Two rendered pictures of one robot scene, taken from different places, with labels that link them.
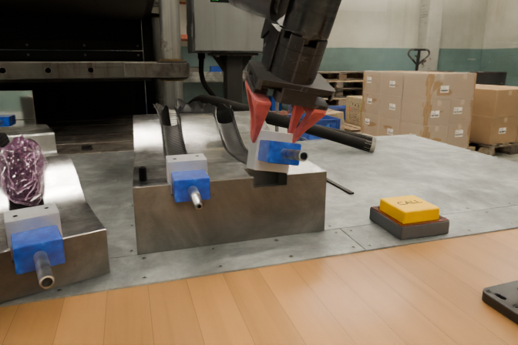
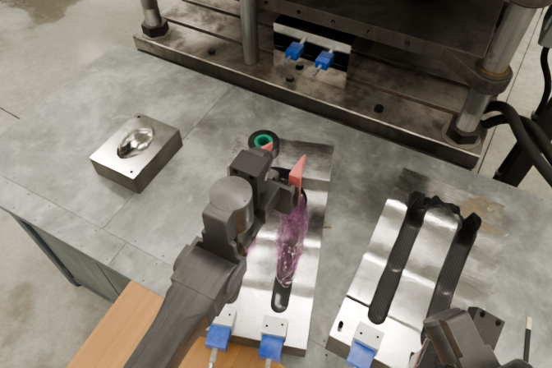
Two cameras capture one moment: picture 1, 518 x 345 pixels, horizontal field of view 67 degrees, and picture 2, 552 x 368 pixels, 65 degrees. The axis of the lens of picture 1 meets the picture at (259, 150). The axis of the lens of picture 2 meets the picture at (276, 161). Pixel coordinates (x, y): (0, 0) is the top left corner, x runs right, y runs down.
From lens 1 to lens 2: 0.74 m
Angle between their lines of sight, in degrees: 52
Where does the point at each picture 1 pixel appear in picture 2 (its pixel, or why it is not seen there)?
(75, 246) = (289, 347)
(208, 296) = not seen: outside the picture
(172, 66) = (485, 84)
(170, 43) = (497, 57)
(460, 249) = not seen: outside the picture
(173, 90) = (478, 99)
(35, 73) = (358, 31)
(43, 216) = (277, 335)
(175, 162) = (357, 340)
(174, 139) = (405, 245)
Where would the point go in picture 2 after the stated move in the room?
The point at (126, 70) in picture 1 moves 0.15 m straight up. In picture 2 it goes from (442, 54) to (460, 5)
